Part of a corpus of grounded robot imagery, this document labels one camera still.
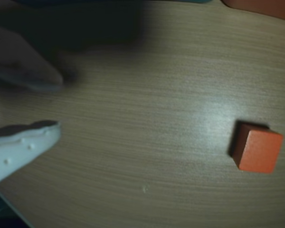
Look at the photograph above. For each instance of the orange plastic box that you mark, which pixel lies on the orange plastic box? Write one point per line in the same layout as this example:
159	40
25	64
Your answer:
263	7

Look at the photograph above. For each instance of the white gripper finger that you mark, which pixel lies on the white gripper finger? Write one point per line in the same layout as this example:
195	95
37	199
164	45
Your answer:
21	149
21	64

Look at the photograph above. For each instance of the orange cube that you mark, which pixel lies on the orange cube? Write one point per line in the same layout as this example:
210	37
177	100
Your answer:
260	152

